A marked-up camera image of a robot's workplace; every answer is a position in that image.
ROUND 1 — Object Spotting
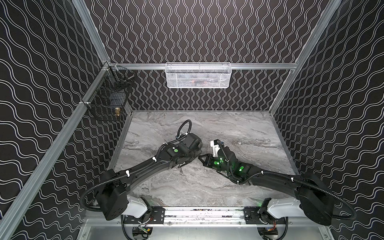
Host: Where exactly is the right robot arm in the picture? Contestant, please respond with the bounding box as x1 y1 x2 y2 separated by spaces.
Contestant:
199 147 335 226

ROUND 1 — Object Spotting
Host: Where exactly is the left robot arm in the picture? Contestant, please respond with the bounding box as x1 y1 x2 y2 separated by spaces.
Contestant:
95 134 202 222

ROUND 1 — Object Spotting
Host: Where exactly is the white mesh basket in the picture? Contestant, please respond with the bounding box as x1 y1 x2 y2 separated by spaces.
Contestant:
165 62 232 89

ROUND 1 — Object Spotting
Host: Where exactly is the brass object in basket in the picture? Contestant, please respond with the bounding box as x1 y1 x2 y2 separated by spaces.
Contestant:
115 108 121 117

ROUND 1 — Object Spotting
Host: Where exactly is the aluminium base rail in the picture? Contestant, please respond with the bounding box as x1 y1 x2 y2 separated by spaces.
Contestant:
123 207 285 227

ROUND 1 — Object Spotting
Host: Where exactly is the black wire basket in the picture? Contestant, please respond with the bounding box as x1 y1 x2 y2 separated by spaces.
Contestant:
82 62 136 123

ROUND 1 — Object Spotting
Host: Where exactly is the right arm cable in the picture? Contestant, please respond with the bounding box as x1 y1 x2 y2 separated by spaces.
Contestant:
217 140 358 221

